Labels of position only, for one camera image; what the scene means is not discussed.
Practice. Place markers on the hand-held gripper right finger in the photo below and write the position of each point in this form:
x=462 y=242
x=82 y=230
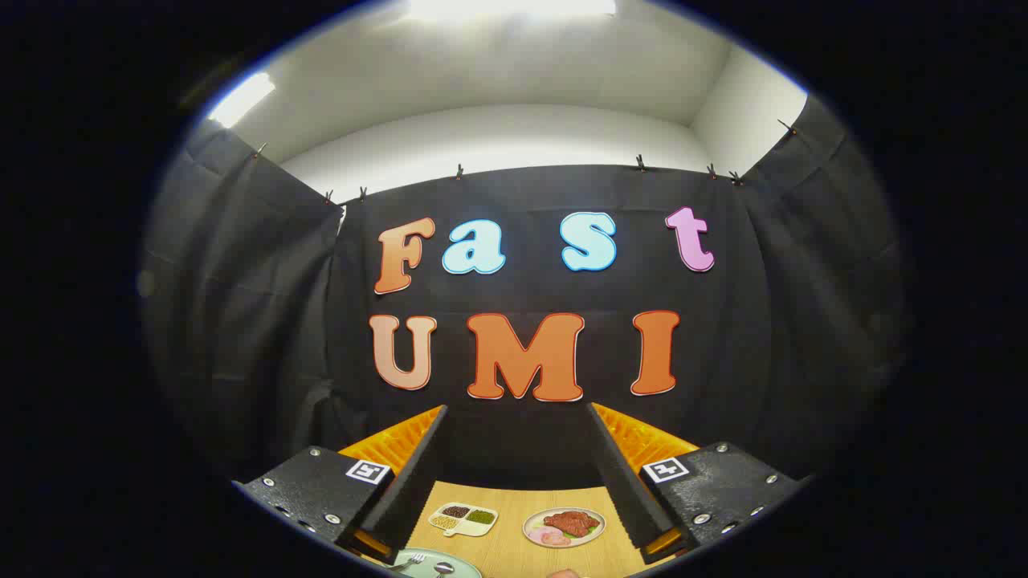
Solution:
x=622 y=482

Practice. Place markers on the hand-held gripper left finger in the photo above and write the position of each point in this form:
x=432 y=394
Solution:
x=405 y=498

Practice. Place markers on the metal spoon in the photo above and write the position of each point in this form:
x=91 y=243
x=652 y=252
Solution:
x=443 y=568

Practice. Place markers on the yellow soybeans pile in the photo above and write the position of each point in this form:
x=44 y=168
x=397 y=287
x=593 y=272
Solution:
x=443 y=523

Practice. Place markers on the dark red beans pile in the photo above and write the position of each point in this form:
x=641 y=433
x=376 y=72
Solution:
x=455 y=511

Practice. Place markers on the cream plate with meat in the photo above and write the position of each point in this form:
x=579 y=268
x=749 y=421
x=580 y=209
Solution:
x=594 y=533

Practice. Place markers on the brown steak piece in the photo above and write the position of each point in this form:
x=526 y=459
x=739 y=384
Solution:
x=572 y=523

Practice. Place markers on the white divided tray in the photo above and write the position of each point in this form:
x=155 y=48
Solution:
x=466 y=527

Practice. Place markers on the green mung beans pile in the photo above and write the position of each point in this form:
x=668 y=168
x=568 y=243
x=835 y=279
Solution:
x=480 y=518

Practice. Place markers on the large pale green plate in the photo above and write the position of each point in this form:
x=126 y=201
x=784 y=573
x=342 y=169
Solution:
x=466 y=567

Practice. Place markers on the pink ham slice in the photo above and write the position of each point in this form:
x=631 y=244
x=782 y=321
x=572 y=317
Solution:
x=548 y=536

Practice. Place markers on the row of black clips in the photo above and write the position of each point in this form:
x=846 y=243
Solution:
x=640 y=164

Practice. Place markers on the ceiling light panel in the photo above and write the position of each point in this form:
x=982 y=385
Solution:
x=514 y=8
x=241 y=100

